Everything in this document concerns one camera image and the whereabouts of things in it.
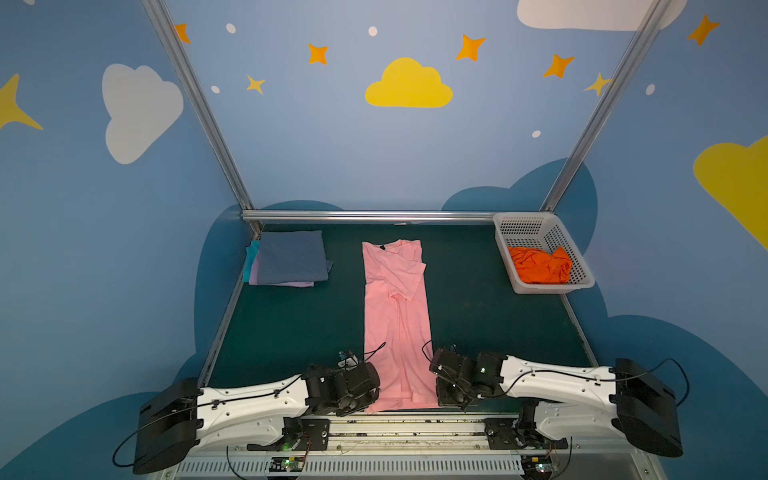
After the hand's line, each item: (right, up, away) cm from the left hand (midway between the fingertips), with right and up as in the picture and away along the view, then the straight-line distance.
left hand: (379, 404), depth 77 cm
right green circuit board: (+39, -12, -6) cm, 41 cm away
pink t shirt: (+5, +16, +16) cm, 24 cm away
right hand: (+17, +1, +2) cm, 17 cm away
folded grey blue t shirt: (-34, +39, +27) cm, 58 cm away
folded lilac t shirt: (-43, +32, +22) cm, 58 cm away
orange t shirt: (+56, +35, +27) cm, 71 cm away
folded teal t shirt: (-49, +40, +33) cm, 71 cm away
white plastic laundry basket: (+64, +49, +41) cm, 91 cm away
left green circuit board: (-22, -11, -6) cm, 26 cm away
